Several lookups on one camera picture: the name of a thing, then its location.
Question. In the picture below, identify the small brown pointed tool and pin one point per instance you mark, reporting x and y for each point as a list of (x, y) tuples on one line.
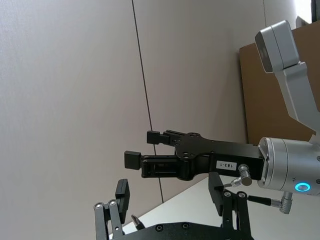
[(137, 222)]

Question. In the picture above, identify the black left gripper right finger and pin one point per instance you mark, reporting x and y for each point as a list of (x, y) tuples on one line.
[(216, 192)]

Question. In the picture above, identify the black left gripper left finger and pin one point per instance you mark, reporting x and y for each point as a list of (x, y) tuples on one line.
[(122, 200)]

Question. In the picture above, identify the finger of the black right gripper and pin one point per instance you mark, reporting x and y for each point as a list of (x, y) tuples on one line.
[(165, 138), (160, 166)]

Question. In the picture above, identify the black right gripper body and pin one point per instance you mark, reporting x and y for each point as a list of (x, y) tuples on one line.
[(222, 155)]

